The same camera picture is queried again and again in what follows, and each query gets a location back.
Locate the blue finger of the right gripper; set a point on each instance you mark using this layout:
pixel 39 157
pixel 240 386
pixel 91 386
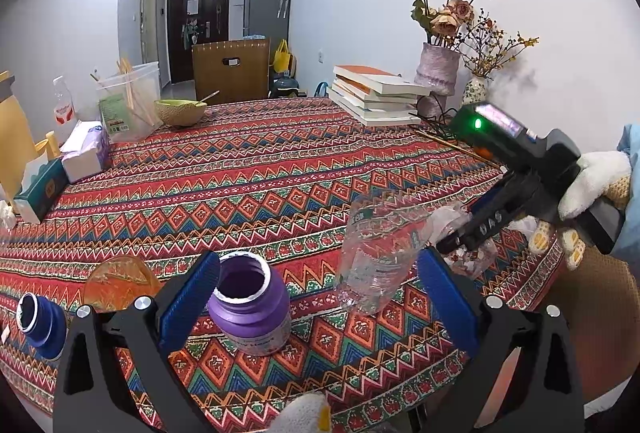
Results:
pixel 490 199

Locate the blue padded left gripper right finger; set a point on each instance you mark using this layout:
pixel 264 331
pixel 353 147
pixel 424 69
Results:
pixel 544 393

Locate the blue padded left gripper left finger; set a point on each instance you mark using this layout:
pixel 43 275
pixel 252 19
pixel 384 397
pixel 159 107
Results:
pixel 92 394

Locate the orange translucent cup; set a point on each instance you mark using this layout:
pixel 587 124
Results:
pixel 116 283

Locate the clear ribbed plastic cup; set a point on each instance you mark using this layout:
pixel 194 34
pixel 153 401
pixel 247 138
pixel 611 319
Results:
pixel 384 233

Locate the white gloved right hand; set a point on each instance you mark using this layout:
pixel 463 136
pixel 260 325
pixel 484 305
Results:
pixel 608 174

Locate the white gloved left hand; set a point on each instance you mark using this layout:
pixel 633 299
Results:
pixel 309 413

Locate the blue open pill bottle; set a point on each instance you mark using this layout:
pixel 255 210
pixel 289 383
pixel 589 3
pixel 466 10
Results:
pixel 43 323

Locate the small floral white vase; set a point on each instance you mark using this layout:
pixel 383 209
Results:
pixel 475 90

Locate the dried yellow berry branches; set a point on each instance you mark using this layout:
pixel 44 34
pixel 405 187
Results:
pixel 486 48

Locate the pink ceramic flower vase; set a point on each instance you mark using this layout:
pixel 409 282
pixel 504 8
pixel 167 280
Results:
pixel 437 69

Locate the purple open pill bottle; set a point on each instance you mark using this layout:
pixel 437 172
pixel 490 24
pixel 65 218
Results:
pixel 250 304

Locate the stack of books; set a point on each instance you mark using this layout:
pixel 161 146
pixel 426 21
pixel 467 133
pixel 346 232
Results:
pixel 375 97

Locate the teal tissue box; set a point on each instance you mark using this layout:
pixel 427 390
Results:
pixel 34 202

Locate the patterned red tablecloth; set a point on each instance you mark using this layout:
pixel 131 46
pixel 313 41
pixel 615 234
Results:
pixel 277 178

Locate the white tissue pack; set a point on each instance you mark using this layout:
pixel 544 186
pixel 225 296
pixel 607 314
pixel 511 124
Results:
pixel 85 151

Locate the yellow wooden chair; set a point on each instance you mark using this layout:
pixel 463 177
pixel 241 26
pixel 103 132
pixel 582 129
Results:
pixel 17 145

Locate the yellow tote bag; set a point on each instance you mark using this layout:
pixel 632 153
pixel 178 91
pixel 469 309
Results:
pixel 282 58

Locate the clear plastic water bottle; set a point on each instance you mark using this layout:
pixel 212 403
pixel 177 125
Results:
pixel 64 111

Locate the green yellow bowl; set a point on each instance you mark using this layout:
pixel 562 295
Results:
pixel 180 112

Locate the clear plastic storage container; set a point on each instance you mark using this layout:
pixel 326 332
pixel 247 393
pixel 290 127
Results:
pixel 126 103

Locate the wooden chair far end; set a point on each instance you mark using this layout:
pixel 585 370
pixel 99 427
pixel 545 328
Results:
pixel 231 71

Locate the grey refrigerator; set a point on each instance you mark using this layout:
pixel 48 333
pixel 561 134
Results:
pixel 268 18

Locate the dark entrance door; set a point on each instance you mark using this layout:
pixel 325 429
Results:
pixel 189 23

